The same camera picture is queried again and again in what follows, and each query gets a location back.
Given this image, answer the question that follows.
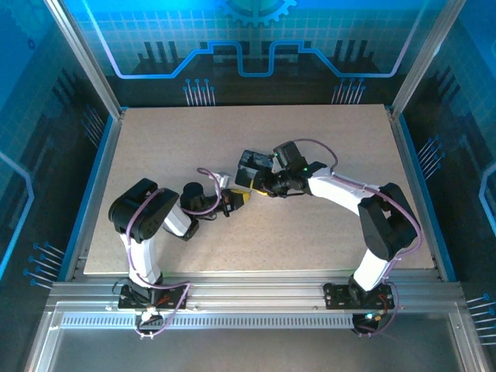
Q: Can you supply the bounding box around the starry night tin box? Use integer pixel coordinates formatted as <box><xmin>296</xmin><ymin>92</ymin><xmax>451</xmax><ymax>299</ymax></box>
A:
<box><xmin>234</xmin><ymin>149</ymin><xmax>275</xmax><ymax>188</ymax></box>

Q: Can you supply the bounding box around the small board with lights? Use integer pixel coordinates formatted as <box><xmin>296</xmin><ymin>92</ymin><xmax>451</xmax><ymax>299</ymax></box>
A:
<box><xmin>362</xmin><ymin>308</ymin><xmax>387</xmax><ymax>323</ymax></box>

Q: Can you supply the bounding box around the aluminium mounting rail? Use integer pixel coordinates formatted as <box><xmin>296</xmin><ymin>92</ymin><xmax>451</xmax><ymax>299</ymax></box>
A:
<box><xmin>49</xmin><ymin>270</ymin><xmax>466</xmax><ymax>313</ymax></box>

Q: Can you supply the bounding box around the left aluminium side rail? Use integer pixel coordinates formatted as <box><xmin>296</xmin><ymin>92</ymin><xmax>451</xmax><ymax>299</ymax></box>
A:
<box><xmin>64</xmin><ymin>108</ymin><xmax>127</xmax><ymax>282</ymax></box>

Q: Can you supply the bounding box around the aluminium side rail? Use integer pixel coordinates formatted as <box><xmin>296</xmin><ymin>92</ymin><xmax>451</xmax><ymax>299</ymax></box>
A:
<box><xmin>387</xmin><ymin>104</ymin><xmax>446</xmax><ymax>282</ymax></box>
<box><xmin>64</xmin><ymin>108</ymin><xmax>127</xmax><ymax>282</ymax></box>

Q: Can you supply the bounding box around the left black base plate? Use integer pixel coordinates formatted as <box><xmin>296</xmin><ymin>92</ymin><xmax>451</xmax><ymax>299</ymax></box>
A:
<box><xmin>118</xmin><ymin>284</ymin><xmax>190</xmax><ymax>311</ymax></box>

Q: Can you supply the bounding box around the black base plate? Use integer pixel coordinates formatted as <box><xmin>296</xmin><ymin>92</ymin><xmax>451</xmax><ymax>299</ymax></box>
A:
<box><xmin>323</xmin><ymin>282</ymin><xmax>397</xmax><ymax>311</ymax></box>
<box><xmin>118</xmin><ymin>284</ymin><xmax>190</xmax><ymax>311</ymax></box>

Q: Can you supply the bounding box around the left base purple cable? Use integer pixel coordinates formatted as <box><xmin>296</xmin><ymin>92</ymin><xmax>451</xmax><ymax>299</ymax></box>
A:
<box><xmin>112</xmin><ymin>282</ymin><xmax>192</xmax><ymax>340</ymax></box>

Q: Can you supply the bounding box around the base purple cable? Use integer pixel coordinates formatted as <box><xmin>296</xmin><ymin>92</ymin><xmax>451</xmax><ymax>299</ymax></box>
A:
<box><xmin>112</xmin><ymin>282</ymin><xmax>192</xmax><ymax>340</ymax></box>
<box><xmin>354</xmin><ymin>281</ymin><xmax>400</xmax><ymax>339</ymax></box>

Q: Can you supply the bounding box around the slotted grey cable duct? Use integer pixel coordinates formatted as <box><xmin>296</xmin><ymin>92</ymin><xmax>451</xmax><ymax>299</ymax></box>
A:
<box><xmin>60</xmin><ymin>312</ymin><xmax>356</xmax><ymax>331</ymax></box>

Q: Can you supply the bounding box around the right aluminium side rail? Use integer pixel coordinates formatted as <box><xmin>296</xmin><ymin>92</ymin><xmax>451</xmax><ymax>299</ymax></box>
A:
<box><xmin>387</xmin><ymin>104</ymin><xmax>446</xmax><ymax>282</ymax></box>

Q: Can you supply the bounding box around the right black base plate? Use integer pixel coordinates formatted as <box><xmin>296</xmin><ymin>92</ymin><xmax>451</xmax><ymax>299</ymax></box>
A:
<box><xmin>323</xmin><ymin>282</ymin><xmax>397</xmax><ymax>311</ymax></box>

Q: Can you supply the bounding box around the right aluminium frame post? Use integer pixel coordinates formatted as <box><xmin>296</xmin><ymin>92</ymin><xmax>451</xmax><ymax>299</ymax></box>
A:
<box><xmin>390</xmin><ymin>0</ymin><xmax>463</xmax><ymax>119</ymax></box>

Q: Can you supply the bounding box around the aluminium frame post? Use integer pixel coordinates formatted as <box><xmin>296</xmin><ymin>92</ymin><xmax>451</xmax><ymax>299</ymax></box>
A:
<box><xmin>43</xmin><ymin>0</ymin><xmax>126</xmax><ymax>119</ymax></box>
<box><xmin>390</xmin><ymin>0</ymin><xmax>463</xmax><ymax>119</ymax></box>

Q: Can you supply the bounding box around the left aluminium frame post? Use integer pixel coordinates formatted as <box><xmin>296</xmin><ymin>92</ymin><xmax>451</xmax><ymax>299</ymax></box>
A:
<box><xmin>43</xmin><ymin>0</ymin><xmax>126</xmax><ymax>119</ymax></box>

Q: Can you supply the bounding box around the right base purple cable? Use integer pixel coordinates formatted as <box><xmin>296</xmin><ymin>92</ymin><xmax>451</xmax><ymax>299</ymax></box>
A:
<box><xmin>354</xmin><ymin>281</ymin><xmax>400</xmax><ymax>339</ymax></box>

